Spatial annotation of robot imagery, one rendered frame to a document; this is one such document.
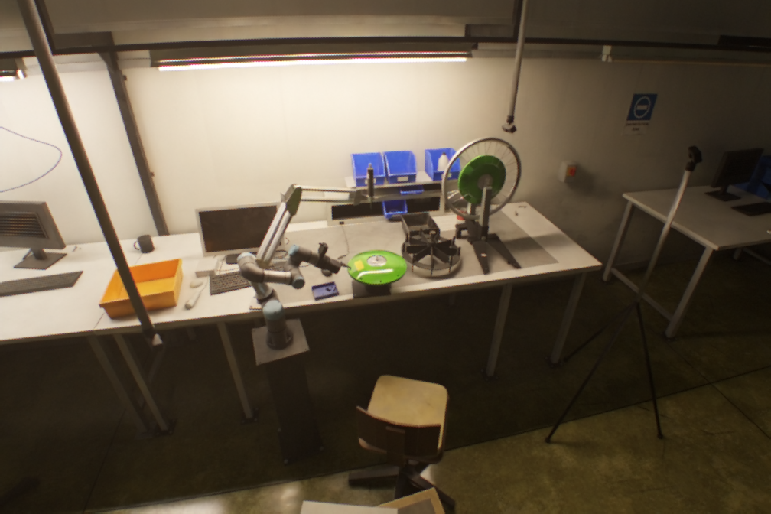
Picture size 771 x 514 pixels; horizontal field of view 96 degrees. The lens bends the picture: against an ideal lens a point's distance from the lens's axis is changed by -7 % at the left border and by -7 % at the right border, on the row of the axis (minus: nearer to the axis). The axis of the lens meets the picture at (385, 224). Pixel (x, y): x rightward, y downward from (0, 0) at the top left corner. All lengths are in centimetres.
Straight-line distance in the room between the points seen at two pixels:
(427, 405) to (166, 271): 160
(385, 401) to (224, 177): 174
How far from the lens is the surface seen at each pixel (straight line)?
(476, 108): 281
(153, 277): 248
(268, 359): 187
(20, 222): 299
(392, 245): 243
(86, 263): 292
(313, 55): 200
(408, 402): 194
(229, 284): 222
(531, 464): 262
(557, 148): 325
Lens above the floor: 219
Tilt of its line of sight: 29 degrees down
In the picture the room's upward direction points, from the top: straight up
